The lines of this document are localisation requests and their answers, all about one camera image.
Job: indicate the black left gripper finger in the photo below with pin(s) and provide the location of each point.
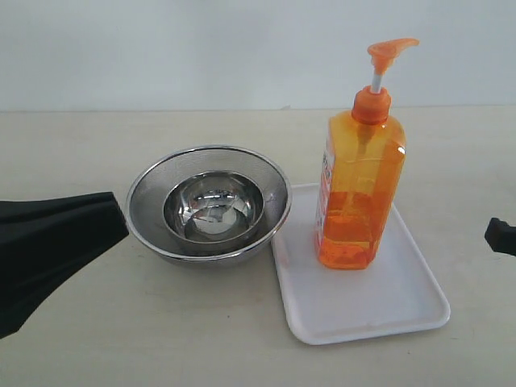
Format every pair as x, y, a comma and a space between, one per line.
14, 213
35, 265

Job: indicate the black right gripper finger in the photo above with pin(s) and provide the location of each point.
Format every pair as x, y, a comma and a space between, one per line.
501, 237

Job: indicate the orange soap pump bottle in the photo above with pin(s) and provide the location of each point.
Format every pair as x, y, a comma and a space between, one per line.
362, 164

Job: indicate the small stainless steel bowl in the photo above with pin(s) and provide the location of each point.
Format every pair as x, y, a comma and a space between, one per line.
213, 207

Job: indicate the white plastic tray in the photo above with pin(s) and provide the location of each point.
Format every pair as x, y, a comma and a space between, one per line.
396, 294

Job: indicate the steel mesh colander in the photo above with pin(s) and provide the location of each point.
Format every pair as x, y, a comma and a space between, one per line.
144, 204

